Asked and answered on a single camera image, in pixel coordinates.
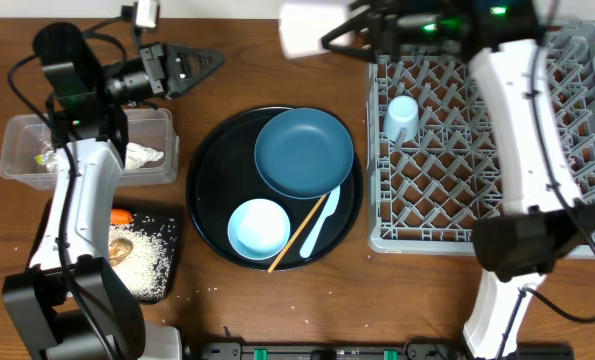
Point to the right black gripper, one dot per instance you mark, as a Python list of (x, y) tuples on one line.
[(386, 30)]

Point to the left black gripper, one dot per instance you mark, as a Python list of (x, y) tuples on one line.
[(171, 81)]

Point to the pink cup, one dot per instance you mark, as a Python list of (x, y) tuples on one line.
[(302, 24)]

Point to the light blue cup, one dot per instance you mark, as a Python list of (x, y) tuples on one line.
[(402, 119)]

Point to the white tissue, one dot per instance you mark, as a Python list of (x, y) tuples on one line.
[(139, 156)]

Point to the dark blue plate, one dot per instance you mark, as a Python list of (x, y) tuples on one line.
[(303, 153)]

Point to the orange carrot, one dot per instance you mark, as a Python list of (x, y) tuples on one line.
[(120, 217)]

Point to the yellow snack wrapper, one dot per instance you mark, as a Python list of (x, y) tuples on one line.
[(48, 160)]

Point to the light blue bowl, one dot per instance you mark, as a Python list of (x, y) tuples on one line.
[(258, 229)]

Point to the wooden chopstick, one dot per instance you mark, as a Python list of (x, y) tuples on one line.
[(296, 234)]

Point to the light blue plastic spoon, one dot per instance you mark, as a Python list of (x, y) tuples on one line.
[(330, 207)]

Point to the brown walnut shell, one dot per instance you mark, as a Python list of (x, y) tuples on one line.
[(119, 249)]

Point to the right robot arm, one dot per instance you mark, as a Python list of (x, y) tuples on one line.
[(544, 217)]

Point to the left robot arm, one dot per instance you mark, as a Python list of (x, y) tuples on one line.
[(69, 303)]

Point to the grey dishwasher rack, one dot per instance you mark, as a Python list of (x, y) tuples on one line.
[(426, 193)]

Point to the black rectangular tray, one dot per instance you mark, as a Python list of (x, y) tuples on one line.
[(169, 235)]

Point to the clear plastic bin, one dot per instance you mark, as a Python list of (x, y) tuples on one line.
[(27, 136)]

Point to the pile of white rice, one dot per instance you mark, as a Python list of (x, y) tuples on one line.
[(142, 260)]

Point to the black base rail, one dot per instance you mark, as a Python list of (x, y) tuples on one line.
[(236, 351)]

